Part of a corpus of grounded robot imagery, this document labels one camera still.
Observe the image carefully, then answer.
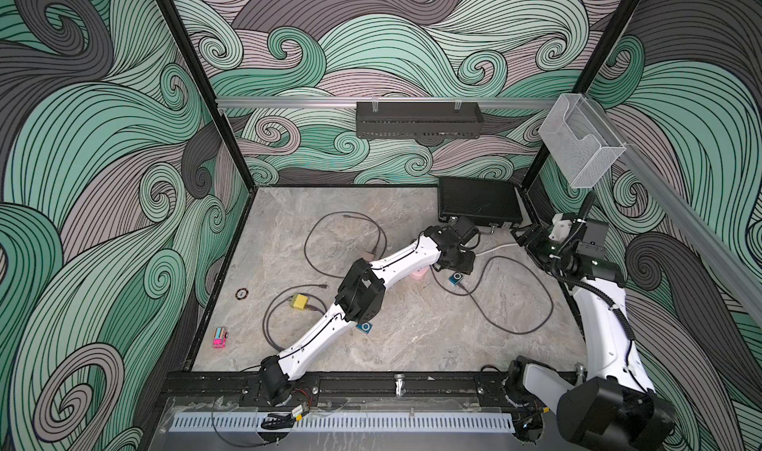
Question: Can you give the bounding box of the blue mp3 player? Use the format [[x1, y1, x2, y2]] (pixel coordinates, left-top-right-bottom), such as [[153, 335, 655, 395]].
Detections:
[[356, 322, 372, 334], [448, 272, 464, 286]]

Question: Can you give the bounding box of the grey cable of pink charger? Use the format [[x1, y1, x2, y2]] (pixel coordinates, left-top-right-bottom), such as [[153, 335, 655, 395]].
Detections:
[[302, 211, 389, 280]]

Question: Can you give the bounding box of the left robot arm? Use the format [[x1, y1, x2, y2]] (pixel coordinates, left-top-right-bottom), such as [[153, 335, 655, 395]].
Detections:
[[258, 217, 479, 405]]

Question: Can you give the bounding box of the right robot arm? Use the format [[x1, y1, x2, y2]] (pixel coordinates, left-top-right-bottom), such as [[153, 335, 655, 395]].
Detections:
[[504, 214, 676, 450]]

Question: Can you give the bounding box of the pink power strip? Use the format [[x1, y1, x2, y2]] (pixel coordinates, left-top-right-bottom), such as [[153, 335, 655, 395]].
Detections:
[[410, 268, 429, 280]]

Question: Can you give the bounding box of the black hard case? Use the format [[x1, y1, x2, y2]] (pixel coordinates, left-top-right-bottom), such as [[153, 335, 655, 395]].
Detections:
[[438, 177, 523, 228]]

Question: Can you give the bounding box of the yellow charger adapter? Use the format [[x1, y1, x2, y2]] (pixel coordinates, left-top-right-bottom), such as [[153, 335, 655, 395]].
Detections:
[[290, 293, 309, 310]]

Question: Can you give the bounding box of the pink toy car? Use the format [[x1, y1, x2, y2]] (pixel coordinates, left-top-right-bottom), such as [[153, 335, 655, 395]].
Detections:
[[212, 327, 228, 349]]

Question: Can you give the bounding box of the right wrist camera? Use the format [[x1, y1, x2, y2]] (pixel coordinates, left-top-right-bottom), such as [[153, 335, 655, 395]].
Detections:
[[549, 213, 577, 244]]

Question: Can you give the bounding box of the white power strip cord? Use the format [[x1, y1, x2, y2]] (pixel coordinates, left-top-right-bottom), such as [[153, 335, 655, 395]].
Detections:
[[475, 241, 522, 256]]

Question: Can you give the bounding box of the clear acrylic wall holder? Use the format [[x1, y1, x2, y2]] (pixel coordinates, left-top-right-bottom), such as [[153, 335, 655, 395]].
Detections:
[[539, 94, 626, 189]]

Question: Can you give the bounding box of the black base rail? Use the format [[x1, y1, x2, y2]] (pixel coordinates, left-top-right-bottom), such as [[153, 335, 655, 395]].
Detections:
[[162, 368, 528, 405]]

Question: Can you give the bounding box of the aluminium rail right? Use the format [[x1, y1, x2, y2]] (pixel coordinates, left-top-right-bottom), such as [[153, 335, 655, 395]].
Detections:
[[589, 99, 761, 323]]

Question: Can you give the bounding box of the aluminium rail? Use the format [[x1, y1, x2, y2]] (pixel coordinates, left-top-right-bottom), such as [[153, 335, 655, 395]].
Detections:
[[216, 96, 557, 110], [589, 99, 761, 323]]

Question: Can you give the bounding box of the black wall shelf tray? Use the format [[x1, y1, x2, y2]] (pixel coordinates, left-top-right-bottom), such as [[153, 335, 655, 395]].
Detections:
[[355, 101, 484, 143]]

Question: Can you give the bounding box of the grey cable of yellow charger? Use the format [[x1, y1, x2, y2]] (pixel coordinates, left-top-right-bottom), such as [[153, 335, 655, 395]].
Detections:
[[261, 283, 331, 354]]

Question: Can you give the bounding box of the aluminium rail back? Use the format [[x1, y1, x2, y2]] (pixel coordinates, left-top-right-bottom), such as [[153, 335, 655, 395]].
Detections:
[[216, 96, 557, 110]]

